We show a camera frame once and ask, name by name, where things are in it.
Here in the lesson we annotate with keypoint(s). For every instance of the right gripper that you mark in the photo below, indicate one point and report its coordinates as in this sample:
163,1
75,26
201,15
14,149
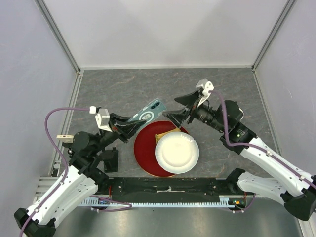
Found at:
188,100

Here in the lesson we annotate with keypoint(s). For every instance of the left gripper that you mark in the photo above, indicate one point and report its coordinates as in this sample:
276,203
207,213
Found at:
124,131

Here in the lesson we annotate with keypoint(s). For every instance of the black smartphone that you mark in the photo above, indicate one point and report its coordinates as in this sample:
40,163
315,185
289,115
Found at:
150,112

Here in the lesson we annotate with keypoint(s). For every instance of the black folding phone stand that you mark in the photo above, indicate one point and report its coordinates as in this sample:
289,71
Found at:
110,159

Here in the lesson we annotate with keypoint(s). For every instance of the pink case smartphone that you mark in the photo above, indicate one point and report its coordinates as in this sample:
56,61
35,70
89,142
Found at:
65,138

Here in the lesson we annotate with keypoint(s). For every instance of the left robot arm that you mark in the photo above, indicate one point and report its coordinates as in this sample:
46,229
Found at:
81,178

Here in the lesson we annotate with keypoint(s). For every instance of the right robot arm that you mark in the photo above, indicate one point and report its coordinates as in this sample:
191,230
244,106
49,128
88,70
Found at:
292,187

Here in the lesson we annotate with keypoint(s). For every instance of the red round plate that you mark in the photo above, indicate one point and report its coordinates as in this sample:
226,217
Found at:
145,145

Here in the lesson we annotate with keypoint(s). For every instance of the yellow sponge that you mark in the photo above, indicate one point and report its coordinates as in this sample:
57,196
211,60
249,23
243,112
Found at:
159,136

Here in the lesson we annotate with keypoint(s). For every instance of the white paper plate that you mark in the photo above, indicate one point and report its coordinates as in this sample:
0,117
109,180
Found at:
177,152

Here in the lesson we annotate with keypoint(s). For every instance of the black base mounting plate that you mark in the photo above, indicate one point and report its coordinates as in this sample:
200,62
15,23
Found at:
134,189

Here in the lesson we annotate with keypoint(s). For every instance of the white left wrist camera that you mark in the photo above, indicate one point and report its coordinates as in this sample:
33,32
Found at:
102,118

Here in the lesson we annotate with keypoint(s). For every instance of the grey slotted cable duct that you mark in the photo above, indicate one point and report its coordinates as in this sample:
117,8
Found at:
223,202

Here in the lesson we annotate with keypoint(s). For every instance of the left aluminium frame post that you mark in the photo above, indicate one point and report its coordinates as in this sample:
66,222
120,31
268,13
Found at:
57,33

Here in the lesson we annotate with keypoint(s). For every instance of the aluminium frame post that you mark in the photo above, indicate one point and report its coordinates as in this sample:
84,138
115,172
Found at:
57,33
273,33

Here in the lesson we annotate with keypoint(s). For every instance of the right aluminium frame post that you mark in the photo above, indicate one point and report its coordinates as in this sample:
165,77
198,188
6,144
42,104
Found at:
273,33

